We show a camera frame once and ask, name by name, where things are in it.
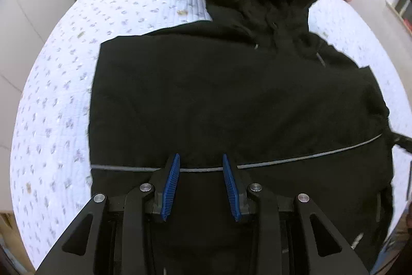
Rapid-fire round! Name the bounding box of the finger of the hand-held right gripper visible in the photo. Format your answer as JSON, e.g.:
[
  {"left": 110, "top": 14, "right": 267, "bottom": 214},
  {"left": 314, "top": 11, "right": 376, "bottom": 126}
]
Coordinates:
[{"left": 391, "top": 132, "right": 412, "bottom": 154}]

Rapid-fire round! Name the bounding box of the black hooded jacket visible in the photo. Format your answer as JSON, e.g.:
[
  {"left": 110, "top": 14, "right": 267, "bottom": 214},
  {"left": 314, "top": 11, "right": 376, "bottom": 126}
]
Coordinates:
[{"left": 88, "top": 0, "right": 395, "bottom": 275}]

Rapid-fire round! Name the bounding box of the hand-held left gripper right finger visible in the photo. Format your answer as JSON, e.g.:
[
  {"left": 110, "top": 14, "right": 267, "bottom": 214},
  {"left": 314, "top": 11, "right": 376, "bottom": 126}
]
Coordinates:
[{"left": 222, "top": 153, "right": 369, "bottom": 275}]

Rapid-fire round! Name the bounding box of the bed with floral quilt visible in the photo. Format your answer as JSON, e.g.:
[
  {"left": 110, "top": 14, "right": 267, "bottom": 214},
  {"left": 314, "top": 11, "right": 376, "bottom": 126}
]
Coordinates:
[{"left": 10, "top": 0, "right": 412, "bottom": 263}]

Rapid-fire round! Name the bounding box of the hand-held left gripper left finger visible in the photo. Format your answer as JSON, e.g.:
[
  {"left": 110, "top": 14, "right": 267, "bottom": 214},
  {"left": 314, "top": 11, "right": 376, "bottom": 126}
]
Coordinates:
[{"left": 35, "top": 153, "right": 181, "bottom": 275}]

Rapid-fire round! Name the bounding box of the window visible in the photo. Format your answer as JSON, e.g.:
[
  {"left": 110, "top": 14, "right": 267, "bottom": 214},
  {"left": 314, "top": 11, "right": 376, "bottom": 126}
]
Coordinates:
[{"left": 386, "top": 0, "right": 412, "bottom": 32}]

